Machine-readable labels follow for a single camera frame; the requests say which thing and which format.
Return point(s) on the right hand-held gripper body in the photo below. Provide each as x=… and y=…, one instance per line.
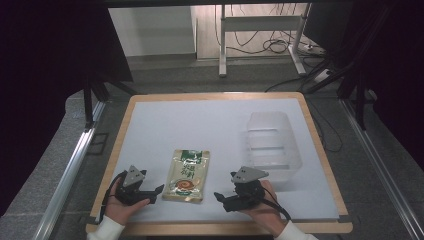
x=248, y=175

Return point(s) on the green and cream seasoning packet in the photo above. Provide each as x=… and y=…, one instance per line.
x=187, y=175

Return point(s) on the clear plastic container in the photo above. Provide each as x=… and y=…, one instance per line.
x=273, y=143

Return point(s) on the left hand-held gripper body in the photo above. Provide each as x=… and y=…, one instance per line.
x=132, y=176

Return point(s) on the white metal desk frame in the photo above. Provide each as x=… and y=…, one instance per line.
x=263, y=23

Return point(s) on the white cabinet panel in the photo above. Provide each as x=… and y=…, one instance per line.
x=153, y=30

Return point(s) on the person's right hand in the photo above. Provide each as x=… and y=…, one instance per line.
x=266, y=213

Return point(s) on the black metal stand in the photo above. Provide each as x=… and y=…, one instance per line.
x=89, y=100
x=358, y=96

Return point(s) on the white power strip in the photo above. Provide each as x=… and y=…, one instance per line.
x=322, y=75

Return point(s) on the person's left hand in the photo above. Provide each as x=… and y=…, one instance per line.
x=121, y=209

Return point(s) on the aluminium rail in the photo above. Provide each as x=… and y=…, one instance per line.
x=376, y=160
x=70, y=173

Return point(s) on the black curtain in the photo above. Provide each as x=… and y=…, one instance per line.
x=386, y=66
x=50, y=66

